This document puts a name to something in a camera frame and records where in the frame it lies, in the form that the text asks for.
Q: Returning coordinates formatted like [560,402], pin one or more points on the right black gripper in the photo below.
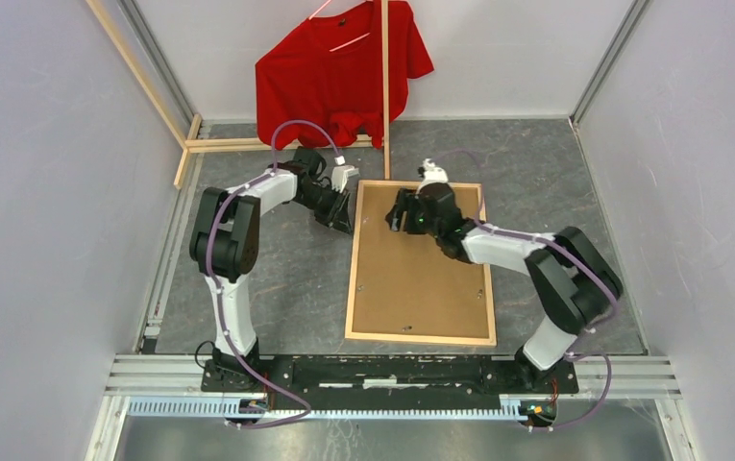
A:
[409,202]

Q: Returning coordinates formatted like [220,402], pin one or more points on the light wooden picture frame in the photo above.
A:
[351,286]

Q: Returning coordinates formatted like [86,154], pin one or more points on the wooden clothes rack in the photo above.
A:
[187,140]

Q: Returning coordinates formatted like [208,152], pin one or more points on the white slotted cable duct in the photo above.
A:
[250,409]

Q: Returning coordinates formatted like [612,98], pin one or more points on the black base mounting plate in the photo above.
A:
[387,381]

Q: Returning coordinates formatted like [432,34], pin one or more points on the brown backing board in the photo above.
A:
[418,286]

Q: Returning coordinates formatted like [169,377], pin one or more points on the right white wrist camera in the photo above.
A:
[430,173]

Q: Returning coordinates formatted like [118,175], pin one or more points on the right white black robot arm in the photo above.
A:
[576,286]

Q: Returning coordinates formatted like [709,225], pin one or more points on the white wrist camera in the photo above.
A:
[430,173]
[342,174]

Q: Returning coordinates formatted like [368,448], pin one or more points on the pink clothes hanger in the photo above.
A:
[344,29]

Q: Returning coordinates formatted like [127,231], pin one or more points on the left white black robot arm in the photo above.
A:
[225,240]

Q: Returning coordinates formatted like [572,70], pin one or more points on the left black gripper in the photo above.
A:
[337,216]

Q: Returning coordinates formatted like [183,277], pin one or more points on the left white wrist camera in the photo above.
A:
[342,174]

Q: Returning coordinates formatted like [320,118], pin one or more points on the red t-shirt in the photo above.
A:
[320,98]

